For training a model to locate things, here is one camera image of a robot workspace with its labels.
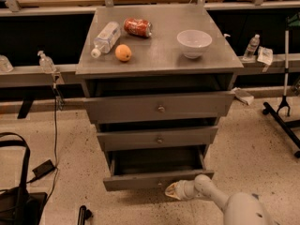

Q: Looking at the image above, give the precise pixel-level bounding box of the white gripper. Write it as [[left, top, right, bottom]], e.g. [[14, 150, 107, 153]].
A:
[[165, 180, 196, 200]]

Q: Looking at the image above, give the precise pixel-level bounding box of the grey bottom drawer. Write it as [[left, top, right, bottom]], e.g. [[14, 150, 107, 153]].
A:
[[103, 146, 214, 191]]

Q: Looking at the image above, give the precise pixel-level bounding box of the grey drawer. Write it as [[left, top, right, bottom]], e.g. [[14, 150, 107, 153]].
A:
[[83, 92, 234, 124], [103, 146, 214, 191], [97, 126, 218, 151]]

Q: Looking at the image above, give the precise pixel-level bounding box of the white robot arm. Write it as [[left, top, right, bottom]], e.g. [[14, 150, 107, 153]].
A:
[[165, 174, 279, 225]]

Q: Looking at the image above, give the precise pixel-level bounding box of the grey middle drawer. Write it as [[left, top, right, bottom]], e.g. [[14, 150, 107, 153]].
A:
[[97, 126, 218, 151]]

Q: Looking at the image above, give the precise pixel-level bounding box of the black object at bottom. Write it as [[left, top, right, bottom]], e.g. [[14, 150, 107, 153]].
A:
[[77, 205, 93, 225]]

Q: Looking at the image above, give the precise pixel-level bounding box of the grey top drawer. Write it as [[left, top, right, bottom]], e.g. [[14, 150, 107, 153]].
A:
[[83, 92, 234, 124]]

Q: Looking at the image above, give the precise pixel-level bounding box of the grey drawer cabinet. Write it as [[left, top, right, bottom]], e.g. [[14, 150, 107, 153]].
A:
[[74, 4, 244, 161]]

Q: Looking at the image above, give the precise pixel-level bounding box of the white box on floor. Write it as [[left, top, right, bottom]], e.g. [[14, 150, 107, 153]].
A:
[[233, 87, 254, 105]]

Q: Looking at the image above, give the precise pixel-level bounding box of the black power adapter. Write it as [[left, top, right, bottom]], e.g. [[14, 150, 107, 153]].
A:
[[33, 159, 55, 179]]

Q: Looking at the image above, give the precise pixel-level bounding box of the black stand with pole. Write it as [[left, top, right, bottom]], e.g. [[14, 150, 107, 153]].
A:
[[262, 12, 300, 158]]

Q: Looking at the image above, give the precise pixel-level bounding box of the orange fruit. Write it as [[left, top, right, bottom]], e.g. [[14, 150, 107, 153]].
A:
[[115, 44, 132, 62]]

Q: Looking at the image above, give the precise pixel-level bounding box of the white bowl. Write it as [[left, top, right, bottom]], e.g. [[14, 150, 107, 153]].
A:
[[177, 30, 213, 59]]

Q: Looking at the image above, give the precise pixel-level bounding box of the black bag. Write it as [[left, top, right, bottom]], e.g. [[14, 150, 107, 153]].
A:
[[0, 132, 47, 225]]

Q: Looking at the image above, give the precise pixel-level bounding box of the clear plastic water bottle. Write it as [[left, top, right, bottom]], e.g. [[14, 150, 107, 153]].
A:
[[91, 22, 121, 58]]

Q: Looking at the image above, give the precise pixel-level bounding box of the white paper packet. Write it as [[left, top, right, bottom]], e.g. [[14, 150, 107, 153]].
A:
[[257, 46, 273, 66]]

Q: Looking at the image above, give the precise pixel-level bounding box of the red soda can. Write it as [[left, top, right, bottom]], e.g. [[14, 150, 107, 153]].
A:
[[123, 18, 152, 38]]

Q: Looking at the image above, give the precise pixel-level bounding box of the small water bottle on shelf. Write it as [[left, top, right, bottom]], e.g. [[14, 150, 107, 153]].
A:
[[243, 34, 260, 61]]

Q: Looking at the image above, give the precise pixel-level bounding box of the clear pump dispenser bottle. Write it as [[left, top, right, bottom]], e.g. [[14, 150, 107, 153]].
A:
[[37, 51, 56, 74]]

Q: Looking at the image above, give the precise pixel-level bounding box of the clear glass object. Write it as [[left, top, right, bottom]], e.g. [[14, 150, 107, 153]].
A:
[[0, 55, 13, 72]]

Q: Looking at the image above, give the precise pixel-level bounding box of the black cable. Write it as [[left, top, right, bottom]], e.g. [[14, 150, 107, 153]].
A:
[[26, 84, 65, 204]]

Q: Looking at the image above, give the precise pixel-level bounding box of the grey metal shelf rail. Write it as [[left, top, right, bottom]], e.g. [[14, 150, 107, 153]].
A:
[[0, 64, 81, 88]]

